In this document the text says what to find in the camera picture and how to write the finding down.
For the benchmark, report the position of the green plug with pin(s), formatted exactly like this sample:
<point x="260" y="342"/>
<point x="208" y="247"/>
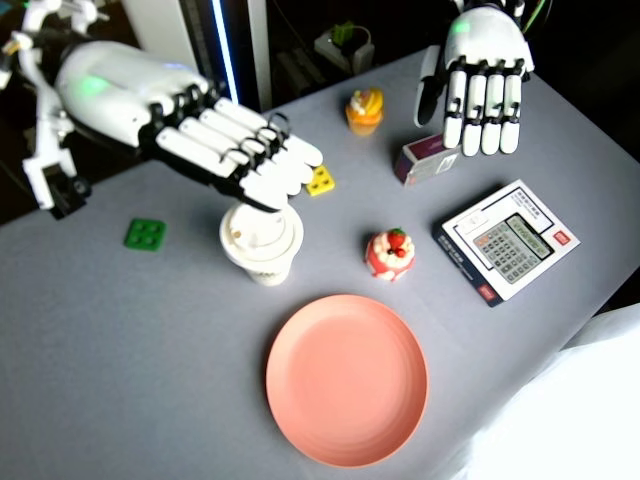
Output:
<point x="343" y="31"/>

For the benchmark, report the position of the toy strawberry cream cake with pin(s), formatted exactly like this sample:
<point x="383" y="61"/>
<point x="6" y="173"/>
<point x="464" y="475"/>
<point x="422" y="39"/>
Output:
<point x="390" y="255"/>

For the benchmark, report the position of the pink round plate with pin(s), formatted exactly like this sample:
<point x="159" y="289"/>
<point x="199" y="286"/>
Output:
<point x="345" y="380"/>

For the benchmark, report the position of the white paper cup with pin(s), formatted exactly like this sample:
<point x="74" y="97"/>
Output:
<point x="260" y="250"/>

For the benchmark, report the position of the yellow four-hole block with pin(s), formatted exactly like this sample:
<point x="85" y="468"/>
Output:
<point x="321" y="182"/>

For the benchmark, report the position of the white column with blue light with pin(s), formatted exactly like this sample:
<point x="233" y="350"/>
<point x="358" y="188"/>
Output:
<point x="160" y="25"/>

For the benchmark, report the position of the purple small box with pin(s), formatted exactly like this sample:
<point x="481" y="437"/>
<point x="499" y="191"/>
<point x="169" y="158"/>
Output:
<point x="425" y="165"/>

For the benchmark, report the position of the grey table cloth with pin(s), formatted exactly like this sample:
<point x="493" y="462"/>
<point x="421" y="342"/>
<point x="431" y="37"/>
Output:
<point x="150" y="350"/>

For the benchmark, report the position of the white calculator box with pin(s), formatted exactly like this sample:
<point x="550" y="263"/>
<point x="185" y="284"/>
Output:
<point x="505" y="245"/>

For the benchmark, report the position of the green four-hole block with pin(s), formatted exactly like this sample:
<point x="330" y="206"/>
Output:
<point x="145" y="235"/>

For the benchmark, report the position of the white sheet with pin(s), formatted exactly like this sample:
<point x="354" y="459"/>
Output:
<point x="575" y="410"/>

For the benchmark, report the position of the white power strip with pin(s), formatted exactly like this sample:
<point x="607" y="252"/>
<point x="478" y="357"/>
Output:
<point x="360" y="55"/>

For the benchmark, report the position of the toy orange cupcake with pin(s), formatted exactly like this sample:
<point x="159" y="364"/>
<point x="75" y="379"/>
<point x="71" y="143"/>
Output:
<point x="365" y="112"/>

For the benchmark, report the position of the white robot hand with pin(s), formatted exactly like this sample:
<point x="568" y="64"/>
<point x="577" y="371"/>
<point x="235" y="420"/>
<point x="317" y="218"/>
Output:
<point x="485" y="40"/>
<point x="115" y="95"/>

